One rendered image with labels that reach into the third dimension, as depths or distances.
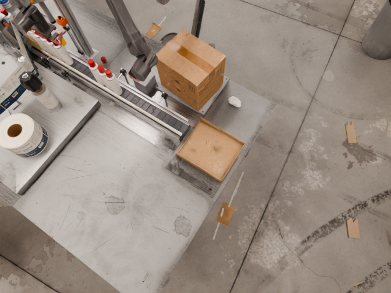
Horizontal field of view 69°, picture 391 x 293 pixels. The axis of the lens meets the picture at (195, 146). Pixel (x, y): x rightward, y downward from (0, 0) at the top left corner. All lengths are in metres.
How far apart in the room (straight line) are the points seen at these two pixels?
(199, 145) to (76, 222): 0.77
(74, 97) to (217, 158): 0.93
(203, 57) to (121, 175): 0.78
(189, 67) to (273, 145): 1.31
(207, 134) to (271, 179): 1.00
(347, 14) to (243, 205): 2.36
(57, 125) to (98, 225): 0.63
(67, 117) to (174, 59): 0.72
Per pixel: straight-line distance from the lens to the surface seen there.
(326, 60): 3.20
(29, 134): 1.69
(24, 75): 1.68
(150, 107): 1.69
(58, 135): 1.79
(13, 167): 1.84
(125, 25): 1.27
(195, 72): 1.50
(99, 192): 1.64
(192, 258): 2.34
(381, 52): 3.33
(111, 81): 1.66
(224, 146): 1.61
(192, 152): 1.60
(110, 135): 1.73
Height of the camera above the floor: 2.33
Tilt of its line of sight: 69 degrees down
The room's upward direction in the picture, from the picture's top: 4 degrees counter-clockwise
